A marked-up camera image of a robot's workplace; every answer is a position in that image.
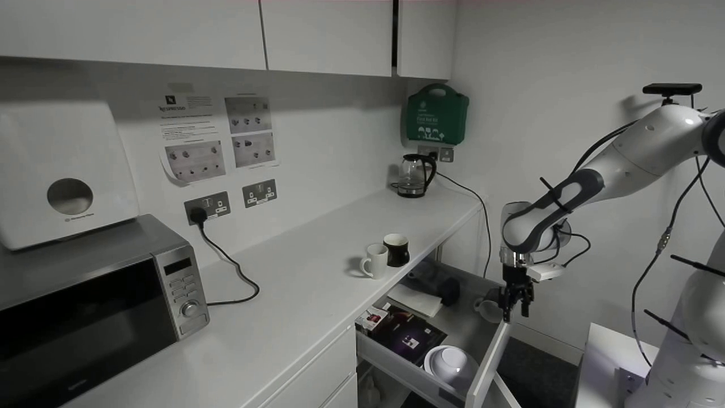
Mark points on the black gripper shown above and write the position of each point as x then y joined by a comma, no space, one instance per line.
518,277

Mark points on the grey kitchen drawer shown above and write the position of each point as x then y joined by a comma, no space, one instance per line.
468,341

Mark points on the black mug white interior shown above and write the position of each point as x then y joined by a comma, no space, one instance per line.
397,249

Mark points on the white ceramic mug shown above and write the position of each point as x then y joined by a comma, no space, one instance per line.
372,260

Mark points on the white robot base table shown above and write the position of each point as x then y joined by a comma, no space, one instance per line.
609,362

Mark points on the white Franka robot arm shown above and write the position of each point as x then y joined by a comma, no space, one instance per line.
642,150

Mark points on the white base cabinet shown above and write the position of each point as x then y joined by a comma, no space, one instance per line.
319,376

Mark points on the white ceramic bowl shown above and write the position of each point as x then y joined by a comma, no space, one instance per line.
448,362

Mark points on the white paper napkin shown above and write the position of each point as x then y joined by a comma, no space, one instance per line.
416,299

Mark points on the black box with purple print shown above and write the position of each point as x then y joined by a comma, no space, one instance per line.
412,341

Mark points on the small white printed box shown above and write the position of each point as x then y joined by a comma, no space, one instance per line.
372,318

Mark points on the green first aid box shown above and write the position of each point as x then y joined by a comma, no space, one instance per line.
434,113

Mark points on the small printed picture sheet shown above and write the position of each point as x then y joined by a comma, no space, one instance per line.
255,150
248,113

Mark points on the large white instruction sheet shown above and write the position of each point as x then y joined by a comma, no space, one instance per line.
191,128

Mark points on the silver microwave oven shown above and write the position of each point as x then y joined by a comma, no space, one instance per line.
91,318

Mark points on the white paper towel dispenser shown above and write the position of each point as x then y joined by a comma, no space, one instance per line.
59,173

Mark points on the wall socket behind kettle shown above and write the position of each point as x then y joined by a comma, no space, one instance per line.
445,154

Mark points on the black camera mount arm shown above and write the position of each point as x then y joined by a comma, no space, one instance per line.
670,102

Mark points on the black bar camera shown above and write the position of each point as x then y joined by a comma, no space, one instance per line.
671,89

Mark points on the empty double wall socket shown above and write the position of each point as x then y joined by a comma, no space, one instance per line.
260,194

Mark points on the white wall cabinet door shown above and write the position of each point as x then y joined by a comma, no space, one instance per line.
129,29
329,34
425,37

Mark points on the wall socket with plug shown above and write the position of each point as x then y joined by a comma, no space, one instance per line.
208,204

